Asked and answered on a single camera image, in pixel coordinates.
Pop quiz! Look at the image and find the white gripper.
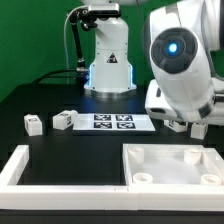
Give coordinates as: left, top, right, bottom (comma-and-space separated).
144, 79, 224, 126

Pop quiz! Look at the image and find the white square table top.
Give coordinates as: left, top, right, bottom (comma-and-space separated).
123, 144, 224, 186

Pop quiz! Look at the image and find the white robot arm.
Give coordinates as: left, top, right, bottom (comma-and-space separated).
81, 0, 224, 125

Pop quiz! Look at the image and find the white marker sheet with tags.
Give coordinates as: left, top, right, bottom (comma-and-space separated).
73, 113, 155, 131

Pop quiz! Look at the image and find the white U-shaped fence frame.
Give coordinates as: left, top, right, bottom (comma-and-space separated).
0, 145, 224, 211

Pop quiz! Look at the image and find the black camera on stand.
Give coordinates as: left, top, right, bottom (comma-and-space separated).
64, 2, 121, 73

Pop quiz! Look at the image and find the black cable bundle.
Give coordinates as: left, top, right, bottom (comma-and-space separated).
31, 69, 90, 85

